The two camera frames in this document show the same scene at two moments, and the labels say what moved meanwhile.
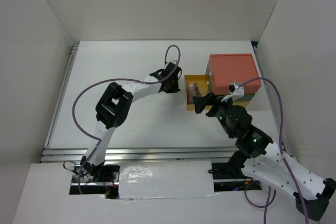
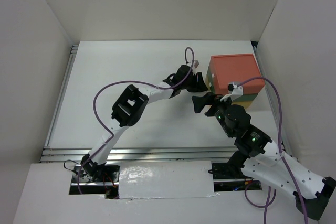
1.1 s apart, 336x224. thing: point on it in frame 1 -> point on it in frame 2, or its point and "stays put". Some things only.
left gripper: [176, 88] -> [199, 86]
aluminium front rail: [155, 155] stays put
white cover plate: [138, 179] stays put
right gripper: [201, 102] stays put
